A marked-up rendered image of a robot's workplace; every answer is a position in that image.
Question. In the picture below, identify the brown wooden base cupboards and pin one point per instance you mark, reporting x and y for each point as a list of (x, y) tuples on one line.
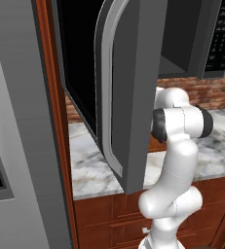
[(107, 220)]

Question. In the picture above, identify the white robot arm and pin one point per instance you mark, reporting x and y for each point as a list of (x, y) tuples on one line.
[(179, 162)]

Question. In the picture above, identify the dark grey microwave door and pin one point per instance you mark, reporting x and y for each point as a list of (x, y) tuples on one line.
[(140, 81)]

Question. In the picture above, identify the brown wooden side panel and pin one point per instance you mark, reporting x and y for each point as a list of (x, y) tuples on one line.
[(57, 107)]

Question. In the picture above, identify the dark grey microwave oven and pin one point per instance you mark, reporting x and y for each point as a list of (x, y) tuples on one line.
[(185, 35)]

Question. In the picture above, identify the grey fridge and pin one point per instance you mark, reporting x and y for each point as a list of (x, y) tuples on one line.
[(16, 97)]

